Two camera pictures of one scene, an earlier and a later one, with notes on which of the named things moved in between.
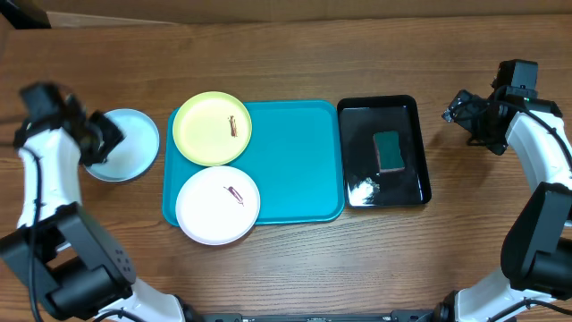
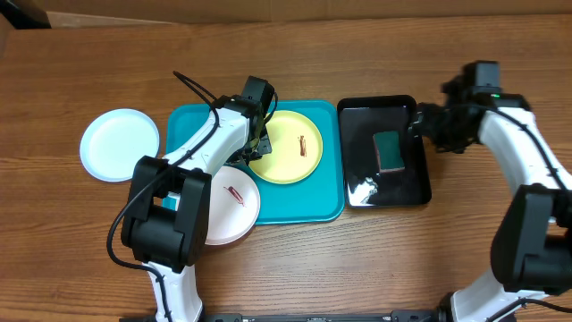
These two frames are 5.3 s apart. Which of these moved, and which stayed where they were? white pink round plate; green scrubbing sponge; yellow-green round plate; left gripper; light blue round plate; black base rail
Moved: yellow-green round plate; left gripper
Stayed: black base rail; green scrubbing sponge; light blue round plate; white pink round plate
